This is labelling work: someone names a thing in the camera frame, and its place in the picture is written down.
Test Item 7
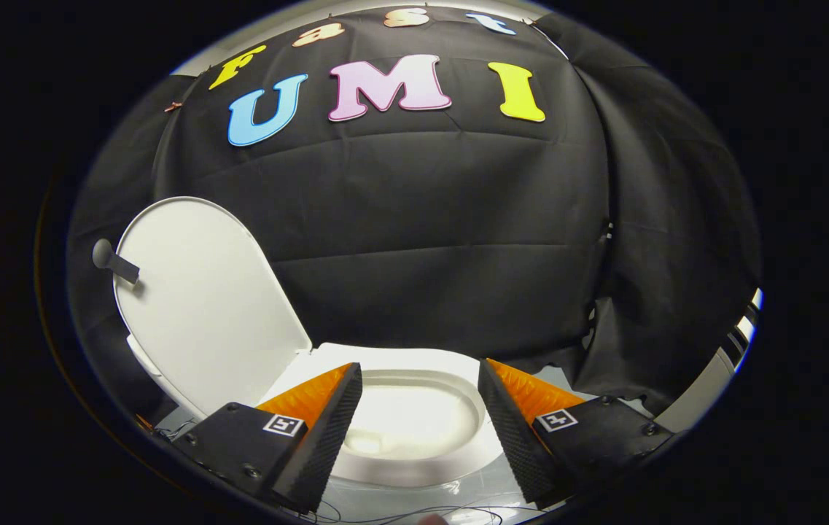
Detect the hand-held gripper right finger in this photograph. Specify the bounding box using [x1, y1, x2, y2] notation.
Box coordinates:
[478, 358, 676, 509]

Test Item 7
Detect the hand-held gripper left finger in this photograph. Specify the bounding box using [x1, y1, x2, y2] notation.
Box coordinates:
[172, 362, 364, 513]

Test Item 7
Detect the white toilet lid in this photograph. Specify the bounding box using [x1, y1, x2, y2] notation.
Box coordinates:
[92, 197, 313, 421]

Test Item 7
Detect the white ceramic toilet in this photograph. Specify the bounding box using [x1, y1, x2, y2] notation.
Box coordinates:
[126, 334, 514, 489]

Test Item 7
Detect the grey panel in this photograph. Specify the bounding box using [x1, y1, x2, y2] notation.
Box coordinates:
[653, 346, 737, 435]

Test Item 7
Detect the black backdrop cloth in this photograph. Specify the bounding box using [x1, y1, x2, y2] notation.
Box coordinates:
[68, 7, 762, 432]

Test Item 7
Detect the white black striped object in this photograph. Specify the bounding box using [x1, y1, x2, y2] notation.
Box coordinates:
[723, 287, 766, 374]

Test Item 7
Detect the thin black cable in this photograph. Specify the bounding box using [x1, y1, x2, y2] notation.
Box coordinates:
[303, 499, 533, 525]

